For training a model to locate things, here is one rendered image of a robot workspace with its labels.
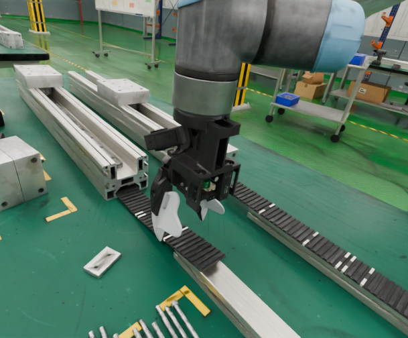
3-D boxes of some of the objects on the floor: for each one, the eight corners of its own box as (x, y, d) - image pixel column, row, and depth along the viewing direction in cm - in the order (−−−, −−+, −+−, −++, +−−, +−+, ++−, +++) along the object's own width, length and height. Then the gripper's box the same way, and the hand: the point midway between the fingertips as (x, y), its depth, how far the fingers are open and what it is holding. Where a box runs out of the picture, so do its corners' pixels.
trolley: (344, 131, 360) (376, 51, 309) (337, 143, 318) (374, 52, 268) (272, 111, 403) (291, 37, 353) (258, 119, 361) (277, 37, 311)
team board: (92, 57, 602) (83, -53, 504) (108, 55, 642) (102, -47, 545) (148, 70, 555) (149, -49, 458) (161, 67, 595) (165, -42, 498)
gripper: (180, 134, 26) (168, 277, 36) (268, 115, 35) (238, 235, 45) (136, 107, 31) (137, 239, 42) (222, 96, 40) (205, 208, 50)
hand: (179, 222), depth 45 cm, fingers open, 8 cm apart
